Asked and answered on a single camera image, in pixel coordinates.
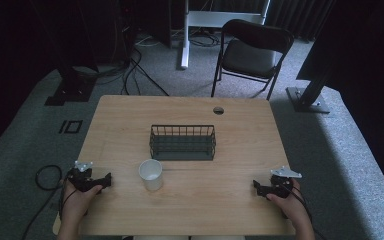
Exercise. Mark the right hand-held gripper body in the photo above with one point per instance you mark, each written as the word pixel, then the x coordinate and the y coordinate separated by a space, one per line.
pixel 281 186

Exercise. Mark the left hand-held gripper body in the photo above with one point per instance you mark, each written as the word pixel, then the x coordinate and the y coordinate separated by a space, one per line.
pixel 81 180

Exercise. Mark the person's right hand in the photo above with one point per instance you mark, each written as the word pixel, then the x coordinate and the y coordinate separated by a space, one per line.
pixel 293 206

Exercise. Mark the person's left hand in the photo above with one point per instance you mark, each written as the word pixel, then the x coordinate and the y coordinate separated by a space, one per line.
pixel 75 206

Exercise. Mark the white cup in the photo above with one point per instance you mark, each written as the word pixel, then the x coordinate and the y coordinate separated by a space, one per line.
pixel 151 176

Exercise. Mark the black stand with flat base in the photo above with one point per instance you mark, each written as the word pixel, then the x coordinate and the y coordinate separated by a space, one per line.
pixel 70 91

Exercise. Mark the black slanted stand with base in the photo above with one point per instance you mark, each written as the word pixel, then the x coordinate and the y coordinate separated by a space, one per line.
pixel 308 100

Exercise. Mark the black folding chair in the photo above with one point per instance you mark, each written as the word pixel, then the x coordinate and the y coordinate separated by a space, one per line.
pixel 250 58

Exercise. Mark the dark curtain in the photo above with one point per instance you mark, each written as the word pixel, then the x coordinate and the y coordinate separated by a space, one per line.
pixel 296 16

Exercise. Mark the white desk frame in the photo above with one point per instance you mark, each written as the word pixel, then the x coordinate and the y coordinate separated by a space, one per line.
pixel 213 18

